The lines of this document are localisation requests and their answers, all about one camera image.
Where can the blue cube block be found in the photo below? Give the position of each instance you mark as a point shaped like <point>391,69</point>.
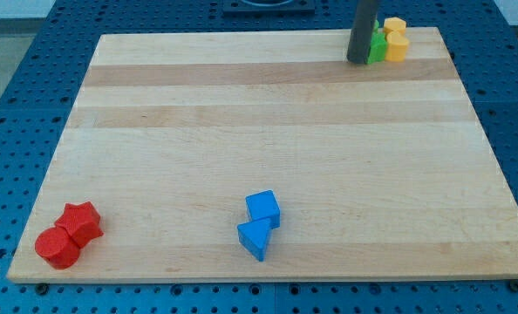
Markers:
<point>264,205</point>

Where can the blue triangle block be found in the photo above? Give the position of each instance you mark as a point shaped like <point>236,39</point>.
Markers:
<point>254,236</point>

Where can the light wooden board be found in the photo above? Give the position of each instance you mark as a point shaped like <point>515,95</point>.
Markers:
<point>381,172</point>

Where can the dark grey cylindrical robot stylus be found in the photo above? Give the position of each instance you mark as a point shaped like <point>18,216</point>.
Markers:
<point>361,32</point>

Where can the green block front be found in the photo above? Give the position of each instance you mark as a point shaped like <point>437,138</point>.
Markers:
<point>378,48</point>

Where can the green block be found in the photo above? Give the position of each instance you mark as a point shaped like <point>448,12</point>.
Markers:
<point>378,48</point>
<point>376,26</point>

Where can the yellow heart block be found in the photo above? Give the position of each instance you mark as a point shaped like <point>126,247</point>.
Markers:
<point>397,46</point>

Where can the green block behind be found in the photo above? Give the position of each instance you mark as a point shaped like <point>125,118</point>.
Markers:
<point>376,26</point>

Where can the yellow pentagon block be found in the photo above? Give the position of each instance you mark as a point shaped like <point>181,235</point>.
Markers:
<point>392,24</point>

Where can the red star block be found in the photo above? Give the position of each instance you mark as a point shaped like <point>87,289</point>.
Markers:
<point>81,223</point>

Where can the red cylinder block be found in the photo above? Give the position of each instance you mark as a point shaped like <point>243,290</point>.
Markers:
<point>56,247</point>

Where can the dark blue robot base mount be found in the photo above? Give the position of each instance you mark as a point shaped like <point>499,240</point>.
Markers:
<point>241,7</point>

